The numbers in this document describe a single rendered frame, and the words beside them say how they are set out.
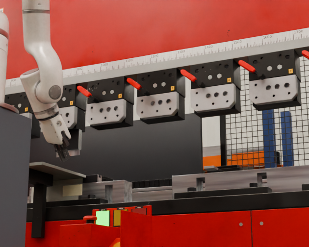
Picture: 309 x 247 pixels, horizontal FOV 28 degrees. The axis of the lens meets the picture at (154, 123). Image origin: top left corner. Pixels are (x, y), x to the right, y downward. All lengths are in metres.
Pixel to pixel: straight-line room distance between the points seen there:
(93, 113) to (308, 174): 0.78
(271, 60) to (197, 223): 0.57
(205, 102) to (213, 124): 4.59
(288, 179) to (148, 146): 0.94
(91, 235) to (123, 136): 1.14
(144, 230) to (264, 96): 0.58
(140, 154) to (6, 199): 1.37
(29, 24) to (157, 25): 0.45
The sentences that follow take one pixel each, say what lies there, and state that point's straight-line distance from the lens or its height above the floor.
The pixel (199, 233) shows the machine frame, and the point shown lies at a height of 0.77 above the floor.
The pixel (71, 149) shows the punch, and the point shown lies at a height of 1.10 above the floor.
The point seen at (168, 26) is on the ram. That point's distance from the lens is 2.17.
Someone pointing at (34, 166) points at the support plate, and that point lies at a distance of 2.00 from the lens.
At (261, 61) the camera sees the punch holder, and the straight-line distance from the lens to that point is 2.00.
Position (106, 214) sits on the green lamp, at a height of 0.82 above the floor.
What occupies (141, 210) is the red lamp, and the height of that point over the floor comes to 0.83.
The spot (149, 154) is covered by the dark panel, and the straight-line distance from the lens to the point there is 2.67.
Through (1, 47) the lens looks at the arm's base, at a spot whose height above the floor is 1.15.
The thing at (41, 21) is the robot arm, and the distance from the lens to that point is 2.07.
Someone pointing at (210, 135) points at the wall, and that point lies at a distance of 6.60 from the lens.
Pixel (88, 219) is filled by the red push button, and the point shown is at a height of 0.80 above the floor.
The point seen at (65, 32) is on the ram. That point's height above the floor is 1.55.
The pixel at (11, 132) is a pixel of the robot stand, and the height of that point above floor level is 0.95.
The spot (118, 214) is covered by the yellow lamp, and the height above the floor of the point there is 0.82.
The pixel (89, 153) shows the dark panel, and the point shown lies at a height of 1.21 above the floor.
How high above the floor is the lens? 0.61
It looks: 15 degrees up
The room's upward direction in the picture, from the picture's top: straight up
